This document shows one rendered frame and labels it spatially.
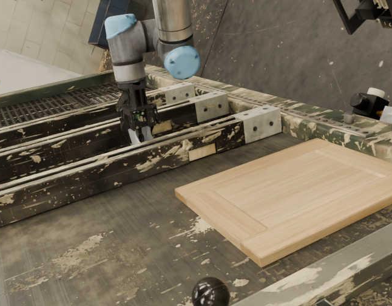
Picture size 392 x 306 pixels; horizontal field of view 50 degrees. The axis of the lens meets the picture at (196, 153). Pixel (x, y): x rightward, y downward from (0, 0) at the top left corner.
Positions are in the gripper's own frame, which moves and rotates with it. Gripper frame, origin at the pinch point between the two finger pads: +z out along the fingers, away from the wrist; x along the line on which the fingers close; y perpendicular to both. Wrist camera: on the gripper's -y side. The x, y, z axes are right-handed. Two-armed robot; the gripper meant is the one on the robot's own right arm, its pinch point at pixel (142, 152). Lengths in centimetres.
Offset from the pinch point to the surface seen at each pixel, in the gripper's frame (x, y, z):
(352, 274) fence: 3, 69, -2
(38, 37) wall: 44, -473, -4
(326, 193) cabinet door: 19, 48, 1
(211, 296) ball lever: -20, 74, -13
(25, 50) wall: 25, -473, 8
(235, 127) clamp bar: 22.6, 12.0, -3.6
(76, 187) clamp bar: -20.7, 12.0, -1.2
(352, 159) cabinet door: 34, 41, 0
